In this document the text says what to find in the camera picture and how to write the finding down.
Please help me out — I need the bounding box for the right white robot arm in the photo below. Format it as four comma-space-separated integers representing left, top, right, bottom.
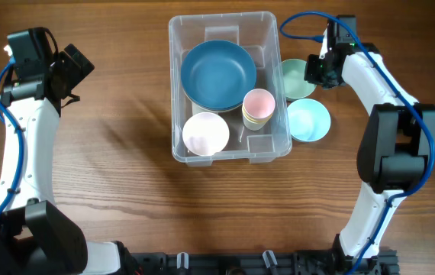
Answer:
304, 44, 435, 270

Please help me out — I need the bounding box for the clear plastic storage container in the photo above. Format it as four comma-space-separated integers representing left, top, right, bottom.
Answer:
169, 11, 292, 167

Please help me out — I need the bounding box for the cream cup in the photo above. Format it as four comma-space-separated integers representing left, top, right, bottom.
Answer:
243, 116, 267, 131

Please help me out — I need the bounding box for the pink small bowl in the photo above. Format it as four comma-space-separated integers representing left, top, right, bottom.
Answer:
182, 112, 230, 157

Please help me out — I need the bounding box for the light blue small bowl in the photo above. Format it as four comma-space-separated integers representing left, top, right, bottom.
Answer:
287, 99, 331, 142

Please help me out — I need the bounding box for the yellow cup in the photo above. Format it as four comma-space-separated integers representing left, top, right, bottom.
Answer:
242, 108, 273, 124

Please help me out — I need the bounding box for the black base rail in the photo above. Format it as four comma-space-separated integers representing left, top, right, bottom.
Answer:
121, 244, 400, 275

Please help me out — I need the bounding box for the pink cup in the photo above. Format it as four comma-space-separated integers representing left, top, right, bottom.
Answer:
243, 89, 276, 121

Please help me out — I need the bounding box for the left blue cable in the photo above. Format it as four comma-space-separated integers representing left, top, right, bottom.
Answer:
0, 57, 27, 260

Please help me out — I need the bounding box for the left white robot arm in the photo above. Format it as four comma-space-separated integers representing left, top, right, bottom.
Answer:
0, 43, 131, 274

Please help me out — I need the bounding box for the mint green small bowl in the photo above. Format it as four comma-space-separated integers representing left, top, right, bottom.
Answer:
272, 59, 316, 102

